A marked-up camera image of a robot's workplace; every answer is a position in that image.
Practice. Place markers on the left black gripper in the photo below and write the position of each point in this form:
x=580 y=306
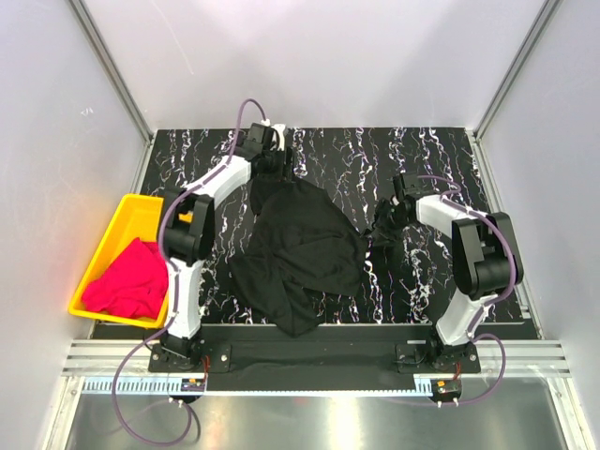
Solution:
x=283 y=172

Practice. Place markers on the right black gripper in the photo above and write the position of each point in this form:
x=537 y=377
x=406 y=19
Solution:
x=387 y=236

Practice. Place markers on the black t shirt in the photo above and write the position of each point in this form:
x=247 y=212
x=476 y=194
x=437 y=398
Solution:
x=301 y=242

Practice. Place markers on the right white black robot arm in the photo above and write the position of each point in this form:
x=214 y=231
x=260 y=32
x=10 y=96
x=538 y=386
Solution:
x=485 y=260

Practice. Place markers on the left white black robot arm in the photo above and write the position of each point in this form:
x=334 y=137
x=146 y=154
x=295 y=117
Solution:
x=187 y=231

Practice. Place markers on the yellow plastic bin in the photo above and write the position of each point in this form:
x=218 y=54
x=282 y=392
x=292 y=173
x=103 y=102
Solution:
x=136 y=216

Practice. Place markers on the red t shirt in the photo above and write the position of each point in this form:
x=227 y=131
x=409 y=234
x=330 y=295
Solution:
x=133 y=286

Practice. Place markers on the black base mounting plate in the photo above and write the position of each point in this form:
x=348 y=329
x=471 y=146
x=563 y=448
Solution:
x=261 y=358

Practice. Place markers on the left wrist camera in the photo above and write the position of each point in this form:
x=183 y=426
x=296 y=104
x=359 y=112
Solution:
x=279 y=130

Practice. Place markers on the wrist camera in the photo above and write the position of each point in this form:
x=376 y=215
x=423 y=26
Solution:
x=279 y=130
x=407 y=184

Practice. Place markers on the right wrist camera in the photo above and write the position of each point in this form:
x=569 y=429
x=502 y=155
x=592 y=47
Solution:
x=407 y=184

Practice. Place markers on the white slotted cable duct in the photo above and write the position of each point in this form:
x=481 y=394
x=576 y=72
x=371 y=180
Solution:
x=178 y=386

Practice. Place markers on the aluminium frame rail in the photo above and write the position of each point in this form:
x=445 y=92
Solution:
x=541 y=358

